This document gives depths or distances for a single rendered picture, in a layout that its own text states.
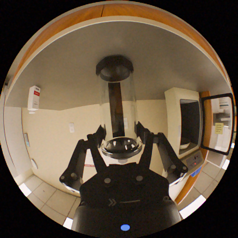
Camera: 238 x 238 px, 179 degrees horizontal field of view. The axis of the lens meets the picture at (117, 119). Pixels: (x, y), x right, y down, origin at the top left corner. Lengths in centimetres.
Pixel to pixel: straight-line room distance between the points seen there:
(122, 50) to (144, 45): 5
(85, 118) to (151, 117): 71
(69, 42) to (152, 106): 84
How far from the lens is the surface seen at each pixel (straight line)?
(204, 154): 85
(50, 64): 24
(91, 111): 83
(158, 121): 90
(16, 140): 252
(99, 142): 16
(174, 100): 50
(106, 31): 16
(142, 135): 16
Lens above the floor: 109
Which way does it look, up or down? 2 degrees up
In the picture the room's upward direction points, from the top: 175 degrees clockwise
